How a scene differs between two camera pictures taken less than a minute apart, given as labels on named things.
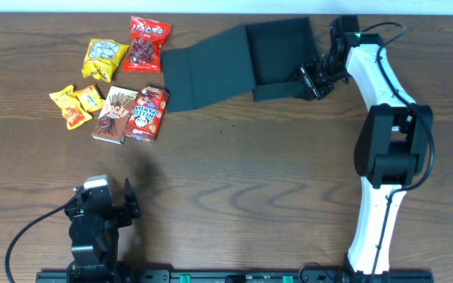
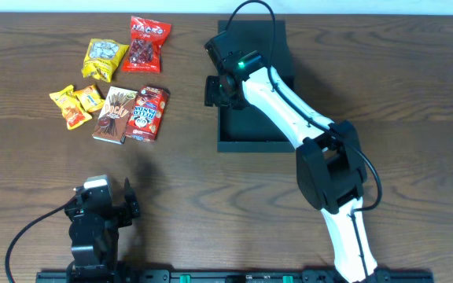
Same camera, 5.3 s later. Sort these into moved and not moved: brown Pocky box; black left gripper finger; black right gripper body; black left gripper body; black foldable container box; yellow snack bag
Moved: black foldable container box; black right gripper body
Not moved: black left gripper body; brown Pocky box; yellow snack bag; black left gripper finger
